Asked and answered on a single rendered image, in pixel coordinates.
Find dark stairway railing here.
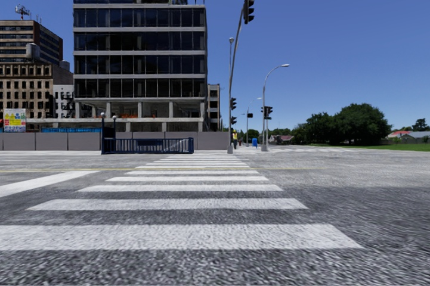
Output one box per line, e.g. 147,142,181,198
100,112,195,155

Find tan brick building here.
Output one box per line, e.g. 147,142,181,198
0,43,75,129

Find trees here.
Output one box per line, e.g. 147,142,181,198
236,102,393,146

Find grey concrete fence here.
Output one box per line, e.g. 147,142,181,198
0,131,230,151

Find tree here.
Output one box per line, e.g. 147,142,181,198
411,118,430,132

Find low brown house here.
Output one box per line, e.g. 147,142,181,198
268,135,295,145

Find pale concrete building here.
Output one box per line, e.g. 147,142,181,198
207,83,221,132

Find traffic light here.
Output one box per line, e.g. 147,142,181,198
260,64,290,153
241,97,263,148
227,0,255,155

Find brown office building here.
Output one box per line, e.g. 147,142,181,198
0,4,64,67

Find white building with fire stairs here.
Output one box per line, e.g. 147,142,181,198
52,84,76,119

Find glass tower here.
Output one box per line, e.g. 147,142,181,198
72,0,209,133

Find colourful billboard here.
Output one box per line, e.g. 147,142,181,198
3,108,27,133

